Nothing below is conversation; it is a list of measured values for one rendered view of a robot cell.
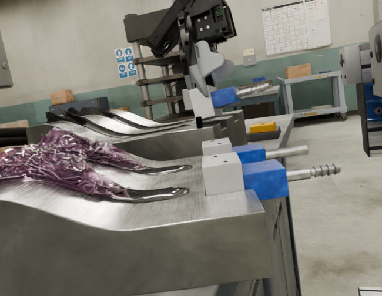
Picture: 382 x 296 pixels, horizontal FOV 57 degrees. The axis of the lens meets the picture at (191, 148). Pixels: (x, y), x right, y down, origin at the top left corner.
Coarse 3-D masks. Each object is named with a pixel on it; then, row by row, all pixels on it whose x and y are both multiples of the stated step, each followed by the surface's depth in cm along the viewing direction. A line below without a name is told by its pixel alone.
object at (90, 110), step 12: (60, 108) 76; (72, 108) 79; (84, 108) 80; (96, 108) 84; (48, 120) 72; (60, 120) 70; (72, 120) 69; (84, 120) 73; (120, 120) 81; (192, 120) 73; (108, 132) 71; (156, 132) 64
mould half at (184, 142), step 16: (112, 112) 85; (128, 112) 88; (224, 112) 80; (240, 112) 76; (32, 128) 67; (48, 128) 66; (64, 128) 65; (80, 128) 67; (112, 128) 73; (128, 128) 76; (160, 128) 74; (176, 128) 62; (192, 128) 58; (208, 128) 55; (240, 128) 74; (128, 144) 61; (144, 144) 60; (160, 144) 59; (176, 144) 58; (192, 144) 57; (240, 144) 73; (160, 160) 59
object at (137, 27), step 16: (128, 16) 457; (144, 16) 450; (160, 16) 445; (128, 32) 460; (144, 32) 454; (144, 64) 500; (160, 64) 543; (176, 64) 579; (144, 80) 470; (160, 80) 465; (176, 80) 546; (144, 96) 477; (176, 96) 463; (192, 112) 542
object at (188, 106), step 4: (184, 92) 91; (188, 92) 90; (184, 96) 91; (188, 96) 91; (184, 100) 91; (188, 100) 91; (184, 104) 92; (188, 104) 91; (188, 108) 91; (192, 108) 91
